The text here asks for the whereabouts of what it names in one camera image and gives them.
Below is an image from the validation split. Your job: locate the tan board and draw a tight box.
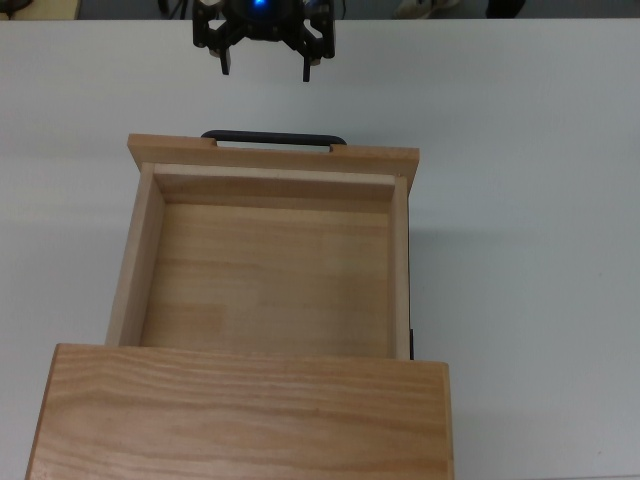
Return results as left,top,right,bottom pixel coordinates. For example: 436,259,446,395
28,0,80,20

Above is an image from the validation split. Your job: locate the black drawer slide rail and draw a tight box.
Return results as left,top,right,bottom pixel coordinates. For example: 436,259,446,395
406,222,418,361

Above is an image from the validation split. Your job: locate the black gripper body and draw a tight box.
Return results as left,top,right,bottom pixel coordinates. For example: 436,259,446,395
221,10,307,44

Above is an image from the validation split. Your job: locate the wooden cabinet box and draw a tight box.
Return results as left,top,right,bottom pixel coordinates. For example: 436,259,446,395
24,342,457,480

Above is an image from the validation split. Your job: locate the light wooden drawer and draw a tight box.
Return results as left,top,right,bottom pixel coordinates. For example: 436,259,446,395
104,131,422,362

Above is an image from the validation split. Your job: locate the dark floor object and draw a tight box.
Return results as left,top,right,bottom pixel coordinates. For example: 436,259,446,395
486,0,527,19

